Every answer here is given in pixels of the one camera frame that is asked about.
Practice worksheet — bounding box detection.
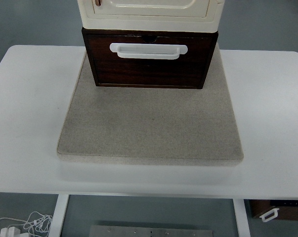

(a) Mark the white cable on floor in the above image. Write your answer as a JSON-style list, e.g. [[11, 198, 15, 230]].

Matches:
[[0, 211, 53, 237]]

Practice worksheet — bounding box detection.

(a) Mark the white power adapter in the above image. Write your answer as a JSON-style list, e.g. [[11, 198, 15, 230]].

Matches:
[[0, 227, 21, 237]]

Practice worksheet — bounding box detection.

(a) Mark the white table leg right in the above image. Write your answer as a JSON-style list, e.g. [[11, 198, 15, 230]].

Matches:
[[233, 199, 251, 237]]

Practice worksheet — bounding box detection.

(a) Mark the white table leg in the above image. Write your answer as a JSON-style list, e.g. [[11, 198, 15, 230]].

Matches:
[[233, 199, 251, 237], [48, 195, 69, 237]]

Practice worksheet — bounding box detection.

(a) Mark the white drawer handle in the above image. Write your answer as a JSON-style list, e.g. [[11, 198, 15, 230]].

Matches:
[[109, 43, 188, 60]]

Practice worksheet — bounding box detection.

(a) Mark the grey fabric pad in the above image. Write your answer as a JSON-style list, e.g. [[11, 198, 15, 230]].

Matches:
[[57, 48, 244, 166]]

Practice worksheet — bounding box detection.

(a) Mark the white table leg left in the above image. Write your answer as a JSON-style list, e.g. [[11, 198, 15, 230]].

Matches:
[[48, 195, 69, 237]]

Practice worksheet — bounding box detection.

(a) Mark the brown box with white handle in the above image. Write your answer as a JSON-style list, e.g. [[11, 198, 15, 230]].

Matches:
[[249, 199, 298, 222]]

